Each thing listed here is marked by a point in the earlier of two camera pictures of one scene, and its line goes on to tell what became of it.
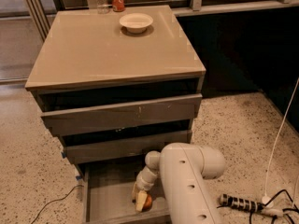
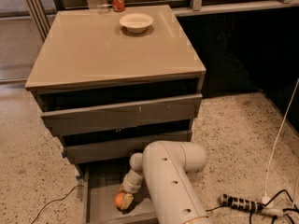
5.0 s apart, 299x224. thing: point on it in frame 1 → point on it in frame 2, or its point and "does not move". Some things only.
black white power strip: x=237 y=203 does not move
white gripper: x=141 y=184 → x=130 y=186
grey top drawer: x=122 y=115 does not move
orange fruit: x=148 y=203 → x=119 y=199
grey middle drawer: x=133 y=149 does not move
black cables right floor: x=288 y=210 does not move
